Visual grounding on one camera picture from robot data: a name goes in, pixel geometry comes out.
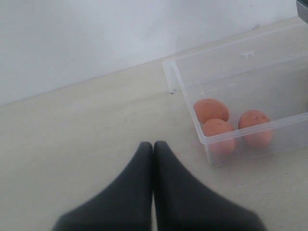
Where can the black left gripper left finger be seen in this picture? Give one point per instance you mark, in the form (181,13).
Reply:
(124,205)

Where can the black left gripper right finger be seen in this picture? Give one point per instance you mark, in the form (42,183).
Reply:
(183,203)

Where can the brown egg far left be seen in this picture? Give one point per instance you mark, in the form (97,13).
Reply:
(206,109)

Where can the clear plastic bin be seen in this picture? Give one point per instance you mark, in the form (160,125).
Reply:
(266,72)

